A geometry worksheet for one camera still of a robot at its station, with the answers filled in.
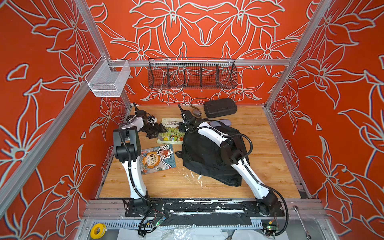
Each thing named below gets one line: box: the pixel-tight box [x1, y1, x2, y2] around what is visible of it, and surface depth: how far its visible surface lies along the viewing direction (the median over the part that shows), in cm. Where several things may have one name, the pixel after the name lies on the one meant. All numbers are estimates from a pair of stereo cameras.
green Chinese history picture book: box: [157, 118, 186, 145], surface depth 102 cm
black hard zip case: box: [204, 98, 238, 118], surface depth 113 cm
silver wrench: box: [293, 205, 312, 240], surface depth 70 cm
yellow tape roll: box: [90, 223, 107, 239], surface depth 68 cm
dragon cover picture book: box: [140, 144, 177, 175], surface depth 92 cm
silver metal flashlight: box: [192, 110, 202, 117], surface depth 113 cm
